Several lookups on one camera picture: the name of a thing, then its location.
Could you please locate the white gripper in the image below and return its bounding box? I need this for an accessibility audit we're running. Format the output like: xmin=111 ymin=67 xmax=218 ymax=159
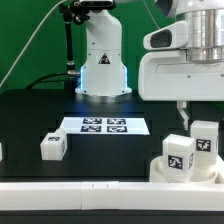
xmin=138 ymin=50 xmax=224 ymax=130

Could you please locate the white round stool seat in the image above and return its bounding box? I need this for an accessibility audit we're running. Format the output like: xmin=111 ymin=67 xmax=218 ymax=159
xmin=149 ymin=156 xmax=219 ymax=184

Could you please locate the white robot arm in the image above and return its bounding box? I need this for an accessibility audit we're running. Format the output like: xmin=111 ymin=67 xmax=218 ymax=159
xmin=77 ymin=0 xmax=224 ymax=121

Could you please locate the white fiducial marker sheet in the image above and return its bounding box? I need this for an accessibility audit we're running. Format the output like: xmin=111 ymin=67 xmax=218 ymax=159
xmin=60 ymin=117 xmax=150 ymax=135

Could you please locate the white block at left edge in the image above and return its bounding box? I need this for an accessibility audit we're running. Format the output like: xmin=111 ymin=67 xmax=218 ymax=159
xmin=0 ymin=143 xmax=3 ymax=162

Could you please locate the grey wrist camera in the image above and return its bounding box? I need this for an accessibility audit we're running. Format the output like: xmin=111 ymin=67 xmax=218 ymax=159
xmin=143 ymin=20 xmax=189 ymax=50

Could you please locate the white right barrier rail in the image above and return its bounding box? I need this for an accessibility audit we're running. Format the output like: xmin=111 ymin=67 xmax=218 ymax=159
xmin=216 ymin=155 xmax=224 ymax=184

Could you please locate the white barrier rail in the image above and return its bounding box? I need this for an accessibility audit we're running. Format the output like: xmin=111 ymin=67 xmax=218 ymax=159
xmin=0 ymin=182 xmax=224 ymax=211
xmin=216 ymin=155 xmax=224 ymax=184

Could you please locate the white front barrier rail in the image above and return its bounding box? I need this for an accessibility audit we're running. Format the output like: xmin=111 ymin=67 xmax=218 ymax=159
xmin=0 ymin=182 xmax=224 ymax=211

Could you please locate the black cable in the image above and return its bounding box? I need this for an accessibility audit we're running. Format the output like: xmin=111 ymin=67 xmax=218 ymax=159
xmin=25 ymin=72 xmax=81 ymax=90

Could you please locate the black overhead camera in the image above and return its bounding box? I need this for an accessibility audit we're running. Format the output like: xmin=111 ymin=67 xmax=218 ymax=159
xmin=74 ymin=0 xmax=116 ymax=10

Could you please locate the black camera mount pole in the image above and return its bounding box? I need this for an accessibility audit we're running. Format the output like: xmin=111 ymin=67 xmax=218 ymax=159
xmin=59 ymin=3 xmax=80 ymax=77

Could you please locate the white cable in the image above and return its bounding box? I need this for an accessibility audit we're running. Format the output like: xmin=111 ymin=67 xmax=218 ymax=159
xmin=0 ymin=0 xmax=68 ymax=88

